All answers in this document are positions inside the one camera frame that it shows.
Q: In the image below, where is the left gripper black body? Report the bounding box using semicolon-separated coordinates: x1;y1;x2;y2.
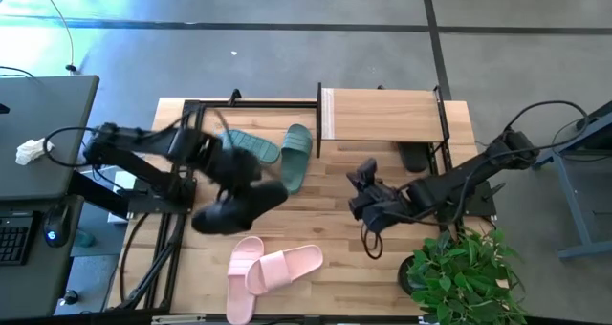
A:
200;138;263;197

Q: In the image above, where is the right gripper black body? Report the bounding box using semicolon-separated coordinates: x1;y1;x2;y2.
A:
356;158;411;235

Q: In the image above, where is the green slide sole up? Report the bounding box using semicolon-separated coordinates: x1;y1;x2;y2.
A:
219;128;282;165

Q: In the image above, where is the black slide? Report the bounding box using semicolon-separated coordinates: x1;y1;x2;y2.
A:
396;141;430;174
190;179;291;236

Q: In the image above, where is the green slide strap up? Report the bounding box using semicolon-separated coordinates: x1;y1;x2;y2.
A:
279;123;315;195

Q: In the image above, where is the pink slide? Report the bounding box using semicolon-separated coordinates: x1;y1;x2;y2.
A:
226;235;266;325
245;244;325;296

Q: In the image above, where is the black plant pot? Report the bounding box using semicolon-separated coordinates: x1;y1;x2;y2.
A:
397;254;423;297

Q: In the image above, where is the green leafy plant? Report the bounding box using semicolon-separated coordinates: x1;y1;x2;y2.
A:
405;227;530;325

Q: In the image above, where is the white power strip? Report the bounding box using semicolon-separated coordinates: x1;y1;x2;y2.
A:
107;169;140;225

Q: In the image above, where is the black crossbar with silver label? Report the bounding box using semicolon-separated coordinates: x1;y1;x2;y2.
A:
0;311;612;325

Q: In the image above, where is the black metal bar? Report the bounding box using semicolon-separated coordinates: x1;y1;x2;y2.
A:
69;170;140;217

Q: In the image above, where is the teal round object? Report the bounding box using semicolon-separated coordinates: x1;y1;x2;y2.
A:
73;228;97;249

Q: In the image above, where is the black computer mouse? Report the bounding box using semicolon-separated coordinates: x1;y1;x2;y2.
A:
41;204;72;249

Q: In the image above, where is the crumpled white tissue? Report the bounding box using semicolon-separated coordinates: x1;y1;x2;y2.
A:
14;137;55;167

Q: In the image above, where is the dark grey keyboard desk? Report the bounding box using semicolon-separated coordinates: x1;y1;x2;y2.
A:
0;195;85;319

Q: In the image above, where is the black keyboard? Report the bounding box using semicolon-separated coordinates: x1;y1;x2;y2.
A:
0;212;33;270

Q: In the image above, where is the black aluminium frame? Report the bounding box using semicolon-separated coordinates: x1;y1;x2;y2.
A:
114;97;320;313

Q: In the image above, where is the wooden shelf with black frame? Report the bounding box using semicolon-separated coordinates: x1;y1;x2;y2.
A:
315;81;452;173

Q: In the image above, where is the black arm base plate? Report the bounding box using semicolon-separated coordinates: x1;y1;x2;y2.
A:
429;179;498;221
126;190;197;216

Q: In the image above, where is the thick black cable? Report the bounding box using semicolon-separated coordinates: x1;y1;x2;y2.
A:
118;212;150;307

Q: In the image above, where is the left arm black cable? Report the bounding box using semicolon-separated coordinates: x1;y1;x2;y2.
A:
42;125;107;169

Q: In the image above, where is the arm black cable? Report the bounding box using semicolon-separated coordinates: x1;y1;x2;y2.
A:
361;99;590;261
42;125;107;169

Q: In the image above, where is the thin black floor cable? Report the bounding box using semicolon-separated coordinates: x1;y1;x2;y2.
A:
35;0;78;74

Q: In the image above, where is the blue-grey table frame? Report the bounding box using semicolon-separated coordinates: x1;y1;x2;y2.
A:
525;99;612;260

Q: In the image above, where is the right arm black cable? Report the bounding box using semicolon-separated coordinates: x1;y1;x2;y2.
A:
361;99;590;261

